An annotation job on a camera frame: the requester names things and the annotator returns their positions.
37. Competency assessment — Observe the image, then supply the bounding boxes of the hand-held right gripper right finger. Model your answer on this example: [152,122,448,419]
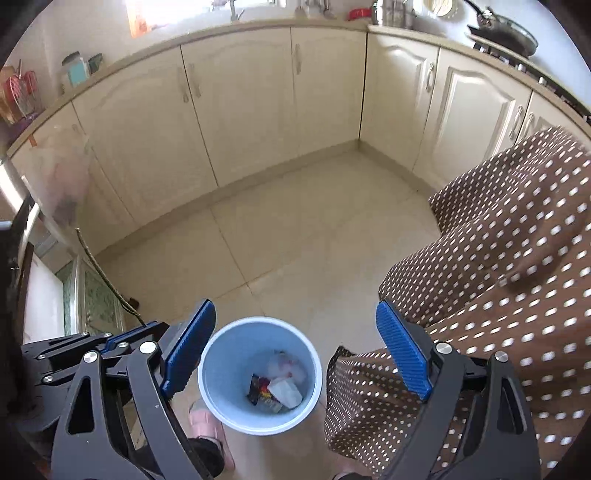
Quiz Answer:
[375,300,541,480]

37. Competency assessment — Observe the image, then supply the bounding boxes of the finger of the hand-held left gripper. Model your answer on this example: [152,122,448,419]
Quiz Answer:
[39,339,139,386]
[22,322,171,358]

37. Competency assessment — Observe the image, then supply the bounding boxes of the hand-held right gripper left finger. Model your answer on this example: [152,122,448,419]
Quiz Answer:
[51,298,217,480]

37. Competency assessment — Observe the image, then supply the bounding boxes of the blue plastic bin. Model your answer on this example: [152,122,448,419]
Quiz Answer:
[198,316,323,435]

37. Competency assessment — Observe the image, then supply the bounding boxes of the brown red snack wrapper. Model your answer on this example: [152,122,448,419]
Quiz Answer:
[249,374,273,404]

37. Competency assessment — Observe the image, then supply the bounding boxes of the pink plastic bag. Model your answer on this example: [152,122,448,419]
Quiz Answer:
[268,351,309,384]

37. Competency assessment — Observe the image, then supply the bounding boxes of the white tissue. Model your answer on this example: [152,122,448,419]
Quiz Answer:
[268,376,304,409]

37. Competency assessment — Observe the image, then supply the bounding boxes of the green patterned mat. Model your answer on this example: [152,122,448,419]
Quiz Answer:
[55,261,139,335]

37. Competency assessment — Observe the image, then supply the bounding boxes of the pink slipper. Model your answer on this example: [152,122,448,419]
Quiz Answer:
[188,399,236,472]

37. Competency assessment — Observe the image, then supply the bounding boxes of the brown polka-dot tablecloth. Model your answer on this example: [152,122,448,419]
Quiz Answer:
[323,126,591,480]

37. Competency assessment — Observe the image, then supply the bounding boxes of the translucent plastic bag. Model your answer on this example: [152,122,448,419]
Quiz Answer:
[28,122,93,222]

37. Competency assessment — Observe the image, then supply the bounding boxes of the cream lower cabinets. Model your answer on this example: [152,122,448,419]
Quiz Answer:
[7,18,591,259]

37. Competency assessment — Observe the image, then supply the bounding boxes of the red kitchen tools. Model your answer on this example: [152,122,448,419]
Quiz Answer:
[8,68,40,121]

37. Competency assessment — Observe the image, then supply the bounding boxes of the wooden cutting board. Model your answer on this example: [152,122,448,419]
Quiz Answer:
[0,67,17,123]

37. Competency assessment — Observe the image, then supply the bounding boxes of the teal box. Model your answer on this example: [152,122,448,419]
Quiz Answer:
[67,62,90,88]

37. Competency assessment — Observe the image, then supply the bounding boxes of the glass jar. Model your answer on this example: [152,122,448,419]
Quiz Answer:
[61,52,90,88]

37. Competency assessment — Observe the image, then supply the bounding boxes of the black gas stove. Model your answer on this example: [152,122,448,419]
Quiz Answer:
[471,39,591,116]

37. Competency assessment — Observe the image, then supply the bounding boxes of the orange item on windowsill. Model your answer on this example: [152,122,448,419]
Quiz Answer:
[128,0,151,38]

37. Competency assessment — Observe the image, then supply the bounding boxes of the black wok with lid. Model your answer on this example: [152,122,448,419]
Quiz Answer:
[464,0,539,57]

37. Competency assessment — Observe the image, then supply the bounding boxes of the steel steamer pot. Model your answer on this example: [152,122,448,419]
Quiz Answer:
[372,0,416,26]

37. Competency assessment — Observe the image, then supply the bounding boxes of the braided cord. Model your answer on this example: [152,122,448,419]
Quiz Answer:
[75,227,145,326]

